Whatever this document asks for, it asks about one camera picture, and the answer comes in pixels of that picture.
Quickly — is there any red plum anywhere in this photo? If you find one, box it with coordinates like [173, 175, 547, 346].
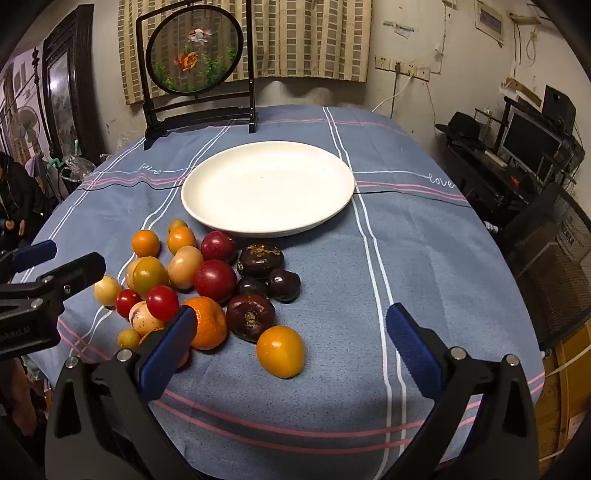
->
[193, 260, 238, 305]
[200, 231, 238, 264]

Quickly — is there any round fish screen black stand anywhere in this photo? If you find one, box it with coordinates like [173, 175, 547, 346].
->
[136, 0, 257, 151]

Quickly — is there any small dark purple fruit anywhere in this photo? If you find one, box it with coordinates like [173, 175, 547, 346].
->
[268, 268, 301, 303]
[237, 276, 270, 300]

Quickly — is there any black desk rack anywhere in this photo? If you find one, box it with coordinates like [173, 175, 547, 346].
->
[444, 99, 585, 224]

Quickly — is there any electric fan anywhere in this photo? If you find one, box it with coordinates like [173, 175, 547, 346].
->
[16, 106, 48, 154]

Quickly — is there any pale tan fruit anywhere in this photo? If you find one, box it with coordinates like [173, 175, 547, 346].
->
[94, 275, 123, 306]

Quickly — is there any black hat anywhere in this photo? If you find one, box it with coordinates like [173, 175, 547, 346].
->
[436, 112, 486, 149]

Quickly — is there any white oval plate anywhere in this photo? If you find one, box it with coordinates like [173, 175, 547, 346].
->
[181, 141, 355, 238]

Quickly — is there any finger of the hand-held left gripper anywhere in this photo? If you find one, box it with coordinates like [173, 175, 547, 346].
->
[36, 252, 107, 297]
[0, 239, 59, 283]

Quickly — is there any blue striped tablecloth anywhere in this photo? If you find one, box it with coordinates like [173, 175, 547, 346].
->
[11, 105, 546, 480]

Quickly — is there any small orange tomato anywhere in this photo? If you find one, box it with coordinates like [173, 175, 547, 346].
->
[132, 230, 161, 257]
[167, 226, 197, 256]

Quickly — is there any dark framed picture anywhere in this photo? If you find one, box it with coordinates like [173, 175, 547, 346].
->
[41, 4, 105, 163]

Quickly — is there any tan spotted fruit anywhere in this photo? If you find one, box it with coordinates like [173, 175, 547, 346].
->
[129, 300, 165, 336]

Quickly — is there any large yellow-orange fruit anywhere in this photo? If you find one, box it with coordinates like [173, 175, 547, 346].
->
[256, 325, 305, 380]

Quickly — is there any checked beige curtain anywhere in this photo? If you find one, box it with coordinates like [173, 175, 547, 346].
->
[117, 0, 373, 105]

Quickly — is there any clear plastic bag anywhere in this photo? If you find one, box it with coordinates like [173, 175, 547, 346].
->
[60, 154, 100, 184]

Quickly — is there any orange green tomato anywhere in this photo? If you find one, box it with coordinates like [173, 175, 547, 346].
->
[133, 257, 169, 298]

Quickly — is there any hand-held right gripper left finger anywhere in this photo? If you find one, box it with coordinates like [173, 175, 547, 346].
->
[45, 305, 218, 480]

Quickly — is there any dark purple mangosteen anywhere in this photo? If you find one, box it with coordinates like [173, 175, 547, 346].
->
[226, 294, 276, 343]
[237, 243, 285, 279]

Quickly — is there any large tan fruit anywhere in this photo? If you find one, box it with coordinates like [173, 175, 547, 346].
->
[167, 246, 204, 289]

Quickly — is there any black speaker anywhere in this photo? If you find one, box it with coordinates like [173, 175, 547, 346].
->
[541, 85, 577, 132]

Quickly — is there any white power cable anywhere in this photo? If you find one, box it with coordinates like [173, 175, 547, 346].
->
[372, 69, 416, 120]

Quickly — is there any white wall box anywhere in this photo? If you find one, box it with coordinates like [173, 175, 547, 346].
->
[477, 2, 505, 45]

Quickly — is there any computer monitor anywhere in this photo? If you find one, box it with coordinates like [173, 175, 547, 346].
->
[499, 108, 562, 172]

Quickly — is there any red cherry tomato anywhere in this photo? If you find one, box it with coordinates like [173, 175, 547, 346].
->
[146, 285, 180, 321]
[115, 289, 143, 319]

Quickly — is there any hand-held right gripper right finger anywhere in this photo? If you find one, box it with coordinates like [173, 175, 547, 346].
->
[385, 302, 541, 480]

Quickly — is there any yellow cardboard box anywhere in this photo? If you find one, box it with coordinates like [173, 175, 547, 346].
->
[536, 330, 591, 464]

